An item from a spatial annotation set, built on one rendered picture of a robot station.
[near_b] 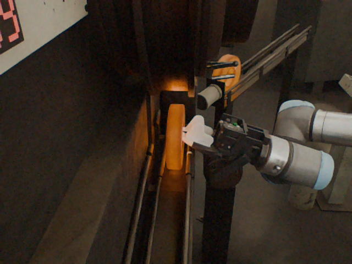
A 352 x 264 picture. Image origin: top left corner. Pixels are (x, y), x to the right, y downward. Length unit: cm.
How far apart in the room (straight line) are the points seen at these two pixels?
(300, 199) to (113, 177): 134
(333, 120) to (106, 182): 65
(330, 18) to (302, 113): 190
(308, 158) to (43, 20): 64
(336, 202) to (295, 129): 94
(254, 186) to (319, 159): 102
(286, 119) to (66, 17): 70
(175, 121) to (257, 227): 99
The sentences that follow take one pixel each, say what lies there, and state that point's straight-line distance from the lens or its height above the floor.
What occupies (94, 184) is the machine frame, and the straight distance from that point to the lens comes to 43.
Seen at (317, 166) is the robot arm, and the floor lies 69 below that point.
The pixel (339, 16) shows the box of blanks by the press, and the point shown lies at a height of 62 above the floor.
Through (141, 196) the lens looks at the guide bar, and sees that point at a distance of 58.
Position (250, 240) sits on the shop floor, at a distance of 154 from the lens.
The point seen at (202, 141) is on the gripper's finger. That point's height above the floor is 74.
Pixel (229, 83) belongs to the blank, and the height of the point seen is 67.
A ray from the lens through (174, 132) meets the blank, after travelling 69.
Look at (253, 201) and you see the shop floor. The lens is 172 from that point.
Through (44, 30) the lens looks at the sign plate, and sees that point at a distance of 32.
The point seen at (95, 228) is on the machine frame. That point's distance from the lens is 38.
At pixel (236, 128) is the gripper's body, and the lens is 73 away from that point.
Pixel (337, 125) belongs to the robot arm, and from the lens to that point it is 92.
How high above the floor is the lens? 114
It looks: 31 degrees down
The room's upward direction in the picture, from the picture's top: straight up
